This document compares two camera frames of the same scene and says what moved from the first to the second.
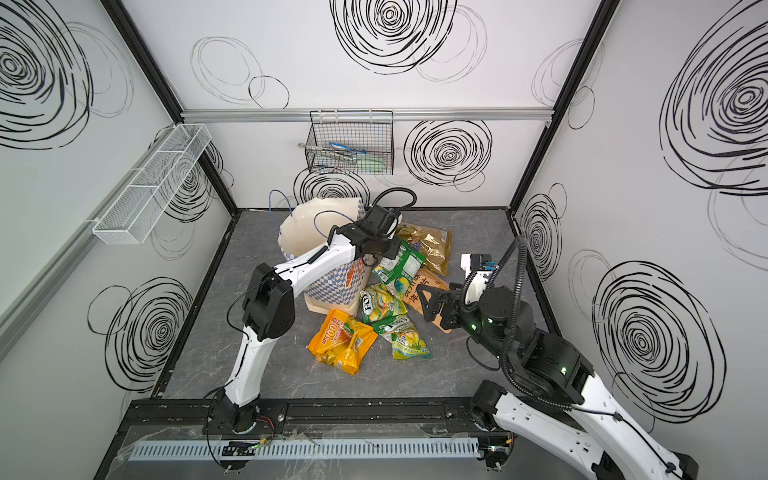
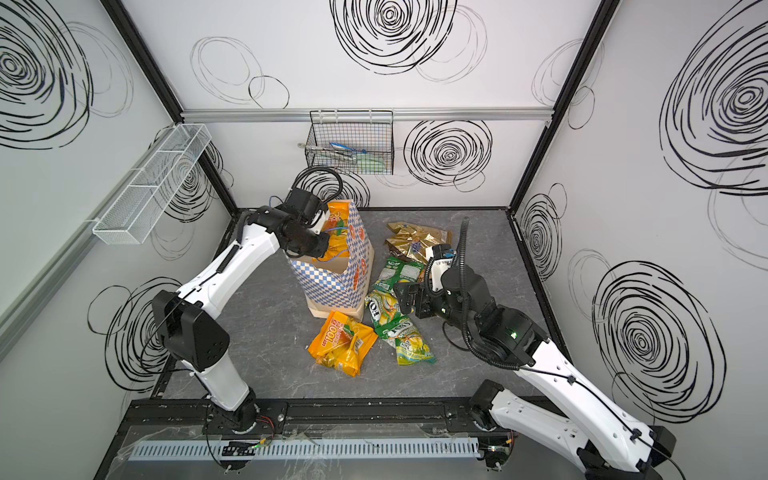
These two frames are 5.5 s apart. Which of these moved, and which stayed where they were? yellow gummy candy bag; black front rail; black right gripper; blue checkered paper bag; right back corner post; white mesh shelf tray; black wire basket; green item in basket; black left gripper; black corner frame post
Moved: black right gripper; blue checkered paper bag; black left gripper
Stayed: black front rail; green item in basket; right back corner post; white mesh shelf tray; black corner frame post; black wire basket; yellow gummy candy bag
